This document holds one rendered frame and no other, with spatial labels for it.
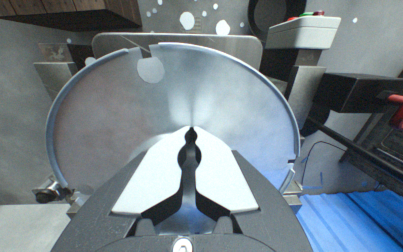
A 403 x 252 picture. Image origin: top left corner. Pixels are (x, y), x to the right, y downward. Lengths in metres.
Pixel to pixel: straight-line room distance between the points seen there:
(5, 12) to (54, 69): 0.47
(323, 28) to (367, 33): 1.04
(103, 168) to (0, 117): 1.52
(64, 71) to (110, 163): 0.21
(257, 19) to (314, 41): 0.66
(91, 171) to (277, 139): 0.22
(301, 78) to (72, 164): 0.39
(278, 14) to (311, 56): 0.69
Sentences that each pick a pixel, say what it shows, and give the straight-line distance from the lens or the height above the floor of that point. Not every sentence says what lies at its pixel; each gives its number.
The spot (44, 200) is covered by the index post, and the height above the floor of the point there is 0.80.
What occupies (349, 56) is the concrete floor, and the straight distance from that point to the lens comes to 1.35.
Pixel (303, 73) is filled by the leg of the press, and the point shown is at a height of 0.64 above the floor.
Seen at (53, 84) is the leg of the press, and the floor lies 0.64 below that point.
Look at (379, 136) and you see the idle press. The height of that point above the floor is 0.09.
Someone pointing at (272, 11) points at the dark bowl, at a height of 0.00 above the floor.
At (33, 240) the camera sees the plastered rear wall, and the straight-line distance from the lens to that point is 2.09.
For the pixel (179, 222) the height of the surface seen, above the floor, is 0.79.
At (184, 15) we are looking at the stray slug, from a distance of 0.26.
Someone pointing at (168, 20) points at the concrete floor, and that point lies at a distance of 0.93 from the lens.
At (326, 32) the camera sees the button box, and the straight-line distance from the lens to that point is 0.37.
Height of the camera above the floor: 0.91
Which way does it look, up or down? 61 degrees down
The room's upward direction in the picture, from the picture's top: 174 degrees clockwise
